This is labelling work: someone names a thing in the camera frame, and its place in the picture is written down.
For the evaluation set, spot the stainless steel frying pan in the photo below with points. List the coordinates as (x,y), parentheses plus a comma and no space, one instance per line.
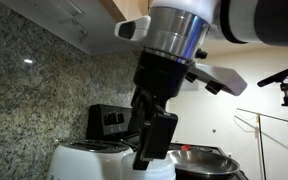
(204,163)

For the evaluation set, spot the white two-slot toaster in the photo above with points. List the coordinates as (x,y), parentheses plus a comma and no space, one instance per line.
(84,163)

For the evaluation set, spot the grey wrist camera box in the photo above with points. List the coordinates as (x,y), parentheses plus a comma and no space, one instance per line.
(224,78)

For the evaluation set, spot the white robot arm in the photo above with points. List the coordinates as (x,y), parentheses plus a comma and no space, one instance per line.
(184,20)

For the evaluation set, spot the black stereo camera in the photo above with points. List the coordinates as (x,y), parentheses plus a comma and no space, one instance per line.
(280,76)

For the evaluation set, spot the light wooden upper cabinet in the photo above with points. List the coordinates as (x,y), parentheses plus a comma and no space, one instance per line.
(67,23)

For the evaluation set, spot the thin stand with white disc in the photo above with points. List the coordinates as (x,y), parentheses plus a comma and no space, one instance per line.
(260,140)

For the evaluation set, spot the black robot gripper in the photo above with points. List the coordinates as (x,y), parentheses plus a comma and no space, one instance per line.
(160,73)

